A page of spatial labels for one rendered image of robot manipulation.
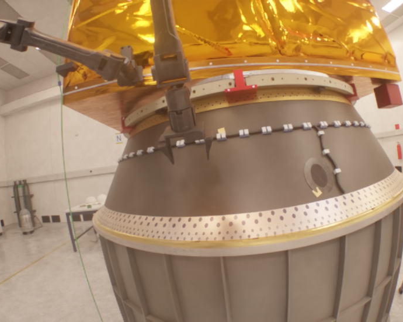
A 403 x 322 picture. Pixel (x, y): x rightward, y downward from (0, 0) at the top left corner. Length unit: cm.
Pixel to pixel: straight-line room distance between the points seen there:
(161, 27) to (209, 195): 50
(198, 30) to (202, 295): 103
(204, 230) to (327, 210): 38
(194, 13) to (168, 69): 60
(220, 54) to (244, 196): 61
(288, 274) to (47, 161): 773
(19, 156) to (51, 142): 163
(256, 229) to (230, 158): 25
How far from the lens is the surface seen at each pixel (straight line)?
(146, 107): 105
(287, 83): 91
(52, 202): 792
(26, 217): 723
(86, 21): 120
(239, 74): 87
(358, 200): 79
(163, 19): 53
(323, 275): 78
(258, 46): 103
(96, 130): 705
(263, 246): 61
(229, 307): 76
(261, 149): 75
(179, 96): 51
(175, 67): 50
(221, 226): 65
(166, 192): 79
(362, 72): 135
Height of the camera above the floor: 139
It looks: 1 degrees up
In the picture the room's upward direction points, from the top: 7 degrees counter-clockwise
